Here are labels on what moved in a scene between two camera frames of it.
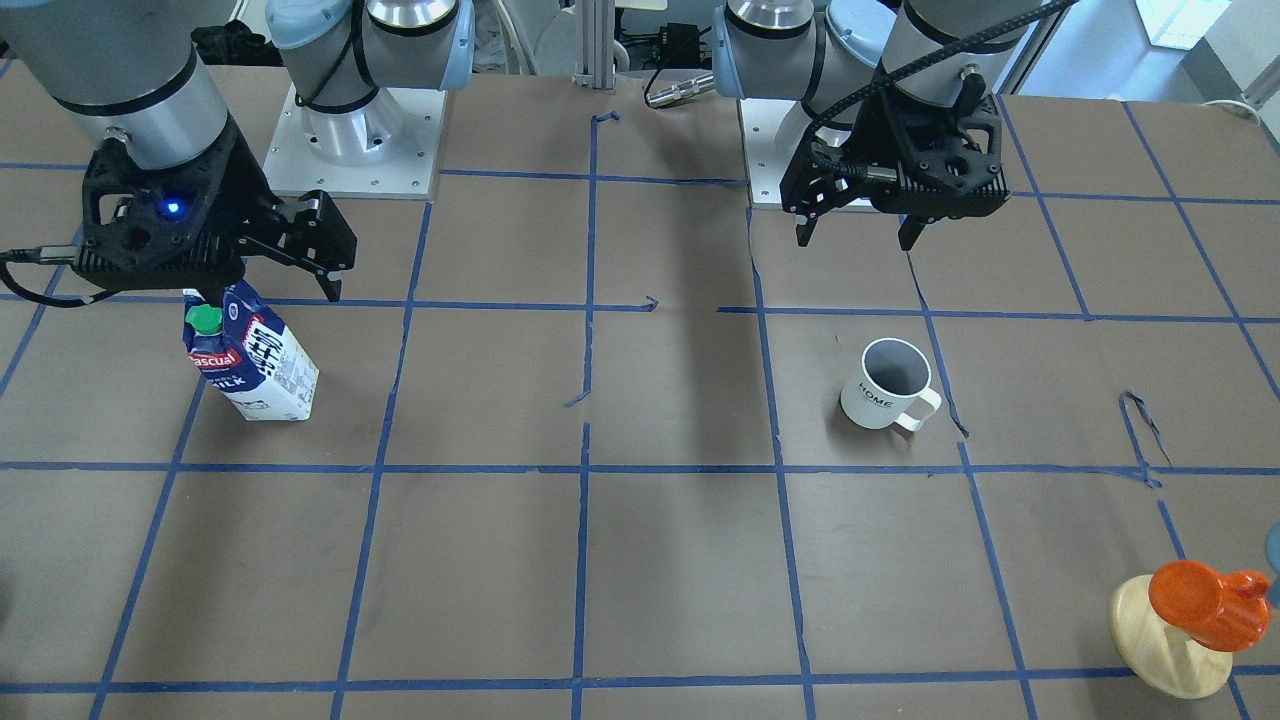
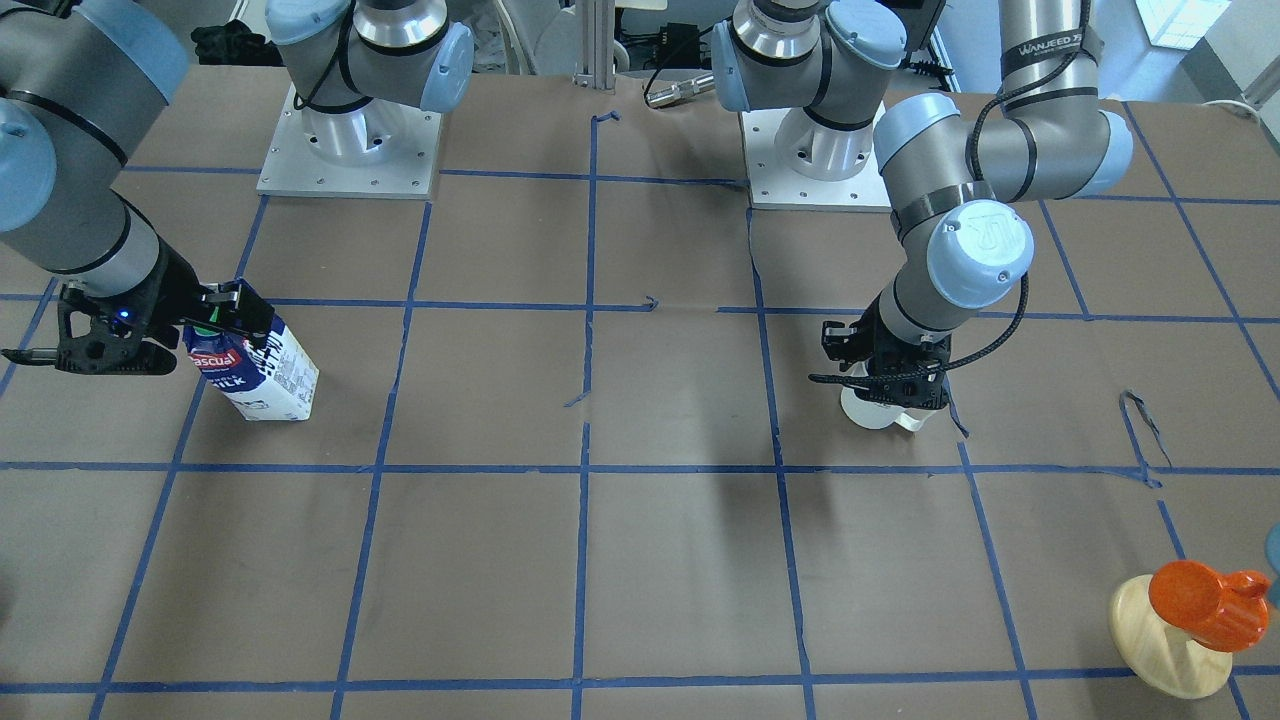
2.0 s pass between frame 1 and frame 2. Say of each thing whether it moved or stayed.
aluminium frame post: stayed
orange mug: stayed
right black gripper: moved
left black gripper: moved
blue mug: stayed
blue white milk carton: stayed
